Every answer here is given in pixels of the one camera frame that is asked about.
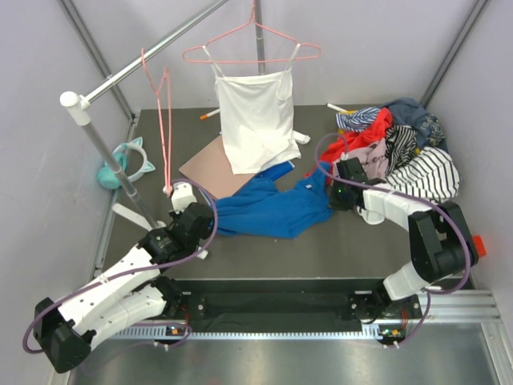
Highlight blue white striped cloth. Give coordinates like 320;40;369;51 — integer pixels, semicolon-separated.
336;107;381;132

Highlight blue tank top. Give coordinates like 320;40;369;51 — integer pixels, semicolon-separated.
216;170;333;239

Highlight white cloth near arm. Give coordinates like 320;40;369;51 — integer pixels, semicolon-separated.
356;206;386;225

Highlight orange red box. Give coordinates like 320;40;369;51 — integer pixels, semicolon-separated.
472;235;487;257

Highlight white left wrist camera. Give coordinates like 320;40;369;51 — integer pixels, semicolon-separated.
171;182;197;213

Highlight white marker near clothes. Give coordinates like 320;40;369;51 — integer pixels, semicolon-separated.
326;103;351;114

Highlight black white striped shirt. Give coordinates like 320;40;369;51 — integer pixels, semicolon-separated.
385;125;461;203

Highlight pink wire hanger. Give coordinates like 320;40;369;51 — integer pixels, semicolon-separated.
140;48;172;197

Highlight brown cardboard sheet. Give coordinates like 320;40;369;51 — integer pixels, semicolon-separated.
179;136;256;200

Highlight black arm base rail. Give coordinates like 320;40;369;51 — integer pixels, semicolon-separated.
157;278;421;334

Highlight pale pink garment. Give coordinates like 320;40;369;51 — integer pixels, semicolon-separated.
348;139;389;180

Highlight grey blue denim garment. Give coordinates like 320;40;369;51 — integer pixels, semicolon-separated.
382;97;448;152

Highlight white clothes rack frame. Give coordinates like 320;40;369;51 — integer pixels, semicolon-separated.
59;0;312;260

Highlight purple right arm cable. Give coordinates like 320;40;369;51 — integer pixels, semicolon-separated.
314;132;472;296

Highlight red garment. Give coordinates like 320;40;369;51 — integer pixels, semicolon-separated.
318;107;392;174

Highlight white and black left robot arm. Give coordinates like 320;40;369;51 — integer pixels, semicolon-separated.
30;203;217;374

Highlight white orange tipped marker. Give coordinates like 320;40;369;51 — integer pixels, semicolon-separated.
200;108;220;120

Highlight white camisole top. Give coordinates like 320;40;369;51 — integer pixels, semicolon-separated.
211;44;301;175

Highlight pink hanger with white top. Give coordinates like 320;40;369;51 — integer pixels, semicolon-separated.
182;1;321;65

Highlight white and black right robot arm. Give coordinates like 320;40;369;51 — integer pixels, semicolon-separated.
330;158;486;318

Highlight teal cat ear headphones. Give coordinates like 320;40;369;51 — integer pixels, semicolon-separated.
96;136;156;190

